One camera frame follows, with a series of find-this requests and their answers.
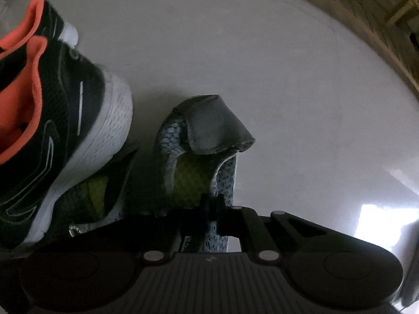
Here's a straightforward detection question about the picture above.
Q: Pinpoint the black sneaker with orange collar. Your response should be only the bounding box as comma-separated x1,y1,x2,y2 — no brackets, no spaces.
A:
0,0,79,53
0,36,135,249

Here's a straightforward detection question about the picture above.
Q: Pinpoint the grey mesh slip-on shoe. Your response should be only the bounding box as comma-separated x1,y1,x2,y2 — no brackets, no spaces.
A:
49,147,138,236
154,94,256,254

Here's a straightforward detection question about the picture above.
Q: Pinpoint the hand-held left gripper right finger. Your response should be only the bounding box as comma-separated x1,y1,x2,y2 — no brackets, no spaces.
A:
214,195,338,264

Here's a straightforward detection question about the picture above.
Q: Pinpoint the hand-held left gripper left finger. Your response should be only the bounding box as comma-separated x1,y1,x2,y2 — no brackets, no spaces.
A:
82,194,215,265

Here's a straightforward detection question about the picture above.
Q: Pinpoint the wooden shoe rack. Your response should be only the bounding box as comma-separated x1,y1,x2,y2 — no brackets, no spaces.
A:
282,0,419,92

